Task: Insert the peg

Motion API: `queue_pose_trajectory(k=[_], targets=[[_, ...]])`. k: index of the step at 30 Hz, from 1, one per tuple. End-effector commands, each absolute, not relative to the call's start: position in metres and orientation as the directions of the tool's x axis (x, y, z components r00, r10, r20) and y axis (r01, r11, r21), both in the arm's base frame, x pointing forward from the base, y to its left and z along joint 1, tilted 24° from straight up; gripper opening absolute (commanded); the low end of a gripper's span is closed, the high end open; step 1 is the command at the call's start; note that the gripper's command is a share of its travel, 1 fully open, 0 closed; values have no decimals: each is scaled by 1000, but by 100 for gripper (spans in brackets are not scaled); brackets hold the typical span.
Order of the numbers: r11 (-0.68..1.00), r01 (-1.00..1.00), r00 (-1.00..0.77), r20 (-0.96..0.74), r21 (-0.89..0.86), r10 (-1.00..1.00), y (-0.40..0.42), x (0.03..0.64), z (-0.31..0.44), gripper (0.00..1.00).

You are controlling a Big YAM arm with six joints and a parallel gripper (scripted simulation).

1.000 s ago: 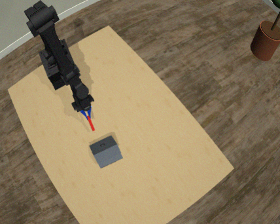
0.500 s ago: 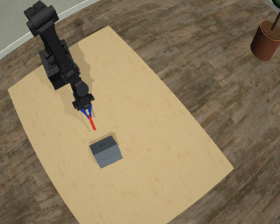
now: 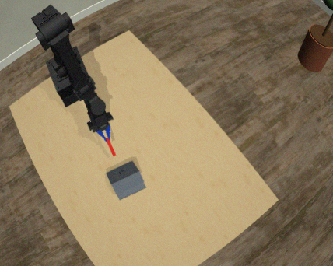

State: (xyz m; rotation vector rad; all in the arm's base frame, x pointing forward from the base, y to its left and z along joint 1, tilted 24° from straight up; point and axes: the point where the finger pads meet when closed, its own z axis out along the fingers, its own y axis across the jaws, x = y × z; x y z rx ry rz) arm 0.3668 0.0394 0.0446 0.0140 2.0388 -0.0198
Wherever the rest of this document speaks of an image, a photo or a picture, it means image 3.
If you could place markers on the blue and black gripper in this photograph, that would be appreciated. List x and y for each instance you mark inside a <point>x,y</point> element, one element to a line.
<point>96,129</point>

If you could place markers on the grey panel with square hole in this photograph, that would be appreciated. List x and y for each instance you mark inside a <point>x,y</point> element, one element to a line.
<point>126,180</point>

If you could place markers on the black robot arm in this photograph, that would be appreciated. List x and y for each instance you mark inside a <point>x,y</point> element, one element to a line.
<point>82,85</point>

